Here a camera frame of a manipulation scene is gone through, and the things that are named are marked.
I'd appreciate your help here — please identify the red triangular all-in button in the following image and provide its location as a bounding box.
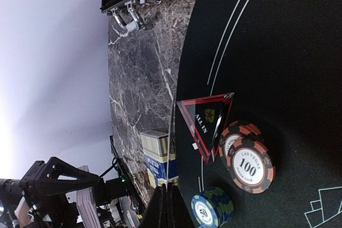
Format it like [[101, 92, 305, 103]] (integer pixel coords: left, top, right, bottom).
[[177, 92, 234, 163]]

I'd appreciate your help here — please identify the gold card box base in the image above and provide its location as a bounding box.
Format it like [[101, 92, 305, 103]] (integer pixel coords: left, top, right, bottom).
[[140, 130, 178, 188]]

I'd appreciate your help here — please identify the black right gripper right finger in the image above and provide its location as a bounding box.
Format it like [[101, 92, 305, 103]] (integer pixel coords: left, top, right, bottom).
[[167, 185, 195, 228]]

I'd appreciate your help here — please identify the brown chip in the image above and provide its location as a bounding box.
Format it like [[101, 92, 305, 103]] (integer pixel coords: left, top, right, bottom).
[[218, 121, 276, 194]]

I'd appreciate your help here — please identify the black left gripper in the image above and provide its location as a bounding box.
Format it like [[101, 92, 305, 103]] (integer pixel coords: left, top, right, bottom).
[[1, 157, 101, 227]]

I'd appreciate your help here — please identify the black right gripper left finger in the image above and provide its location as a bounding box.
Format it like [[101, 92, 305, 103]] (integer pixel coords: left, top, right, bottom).
[[138, 186, 167, 228]]

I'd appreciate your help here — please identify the blue chip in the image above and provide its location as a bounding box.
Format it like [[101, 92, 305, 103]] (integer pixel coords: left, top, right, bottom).
[[191, 186, 234, 228]]

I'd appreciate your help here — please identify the round black poker mat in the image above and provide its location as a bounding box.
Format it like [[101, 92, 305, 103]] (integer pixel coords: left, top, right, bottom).
[[176, 0, 341, 227]]

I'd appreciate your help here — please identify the red playing card deck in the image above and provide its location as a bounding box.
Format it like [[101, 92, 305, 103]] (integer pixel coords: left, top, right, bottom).
[[76, 165, 101, 228]]

